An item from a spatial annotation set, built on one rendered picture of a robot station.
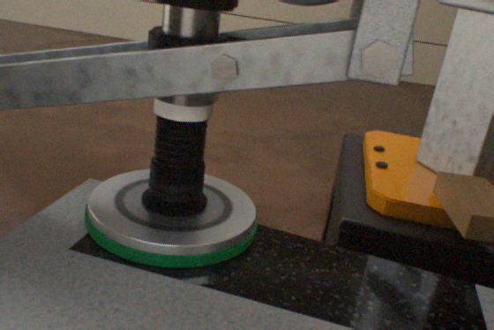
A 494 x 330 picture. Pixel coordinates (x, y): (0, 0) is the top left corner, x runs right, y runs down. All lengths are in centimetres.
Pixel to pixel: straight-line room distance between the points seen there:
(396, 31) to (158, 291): 34
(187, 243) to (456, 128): 81
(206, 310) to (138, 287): 8
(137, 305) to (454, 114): 91
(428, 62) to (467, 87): 559
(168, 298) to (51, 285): 12
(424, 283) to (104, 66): 44
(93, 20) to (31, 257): 649
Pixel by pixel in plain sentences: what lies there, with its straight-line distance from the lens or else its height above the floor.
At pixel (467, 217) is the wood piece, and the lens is 101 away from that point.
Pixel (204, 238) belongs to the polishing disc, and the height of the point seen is 89.
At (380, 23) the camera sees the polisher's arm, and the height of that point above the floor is 116.
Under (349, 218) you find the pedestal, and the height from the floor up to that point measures 74.
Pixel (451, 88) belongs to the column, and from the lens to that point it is 127.
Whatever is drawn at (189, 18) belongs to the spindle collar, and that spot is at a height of 113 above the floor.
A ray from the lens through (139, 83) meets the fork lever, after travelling 57.
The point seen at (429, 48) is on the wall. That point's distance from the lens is 680.
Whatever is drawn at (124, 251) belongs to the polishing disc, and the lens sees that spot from 59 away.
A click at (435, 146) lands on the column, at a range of 130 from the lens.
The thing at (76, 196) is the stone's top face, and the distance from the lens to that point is 74.
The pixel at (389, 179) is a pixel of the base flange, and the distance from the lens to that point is 119.
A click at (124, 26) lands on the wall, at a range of 691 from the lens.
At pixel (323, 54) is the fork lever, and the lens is 52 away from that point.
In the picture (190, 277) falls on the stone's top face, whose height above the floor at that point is 87.
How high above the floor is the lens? 120
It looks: 22 degrees down
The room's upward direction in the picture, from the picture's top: 8 degrees clockwise
